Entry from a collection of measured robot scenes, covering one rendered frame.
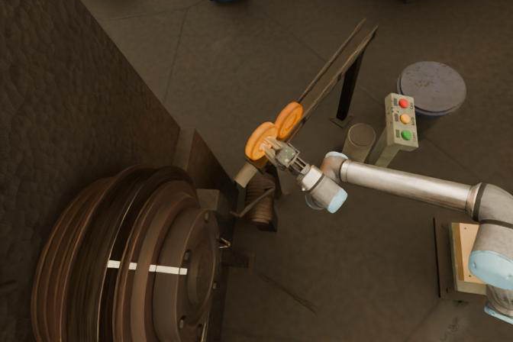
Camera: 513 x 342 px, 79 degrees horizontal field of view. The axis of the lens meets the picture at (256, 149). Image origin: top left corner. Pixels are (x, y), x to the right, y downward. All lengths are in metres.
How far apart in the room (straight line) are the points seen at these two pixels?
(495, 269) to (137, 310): 0.85
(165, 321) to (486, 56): 2.42
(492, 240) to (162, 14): 2.63
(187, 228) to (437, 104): 1.39
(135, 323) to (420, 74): 1.62
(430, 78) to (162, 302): 1.58
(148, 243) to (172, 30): 2.30
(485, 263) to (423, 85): 1.00
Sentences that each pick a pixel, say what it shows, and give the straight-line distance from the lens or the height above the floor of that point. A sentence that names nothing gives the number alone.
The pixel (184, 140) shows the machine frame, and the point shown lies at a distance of 1.14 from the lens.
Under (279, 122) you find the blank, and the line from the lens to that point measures 1.20.
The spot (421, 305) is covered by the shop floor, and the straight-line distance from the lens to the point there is 1.94.
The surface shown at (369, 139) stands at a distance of 1.48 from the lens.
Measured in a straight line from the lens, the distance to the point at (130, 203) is 0.61.
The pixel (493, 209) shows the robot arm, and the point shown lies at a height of 0.91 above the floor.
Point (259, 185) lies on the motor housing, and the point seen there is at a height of 0.53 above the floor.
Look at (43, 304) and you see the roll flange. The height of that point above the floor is 1.30.
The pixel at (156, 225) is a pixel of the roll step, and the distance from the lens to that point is 0.64.
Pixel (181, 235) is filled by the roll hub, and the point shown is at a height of 1.24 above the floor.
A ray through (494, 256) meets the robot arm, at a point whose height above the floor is 0.93.
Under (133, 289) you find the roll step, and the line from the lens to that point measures 0.63.
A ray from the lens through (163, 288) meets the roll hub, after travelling 0.64.
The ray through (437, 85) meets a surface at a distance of 1.82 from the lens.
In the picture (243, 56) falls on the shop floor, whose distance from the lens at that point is 2.42.
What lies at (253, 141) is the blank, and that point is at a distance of 1.11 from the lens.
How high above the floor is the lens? 1.84
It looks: 66 degrees down
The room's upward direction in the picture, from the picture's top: 19 degrees counter-clockwise
